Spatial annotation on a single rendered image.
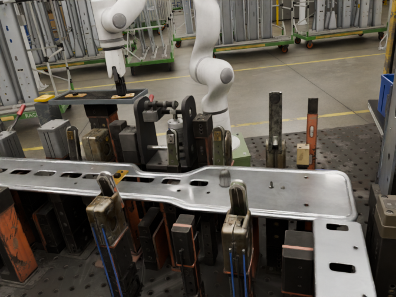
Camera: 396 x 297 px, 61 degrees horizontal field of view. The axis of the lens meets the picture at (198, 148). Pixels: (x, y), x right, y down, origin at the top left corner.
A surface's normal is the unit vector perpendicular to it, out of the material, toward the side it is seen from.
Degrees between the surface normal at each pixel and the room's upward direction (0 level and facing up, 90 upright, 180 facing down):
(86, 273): 0
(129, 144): 90
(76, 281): 0
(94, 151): 90
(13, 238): 90
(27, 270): 90
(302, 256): 0
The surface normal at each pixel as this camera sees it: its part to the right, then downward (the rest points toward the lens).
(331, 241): -0.11, -0.90
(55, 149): -0.28, 0.43
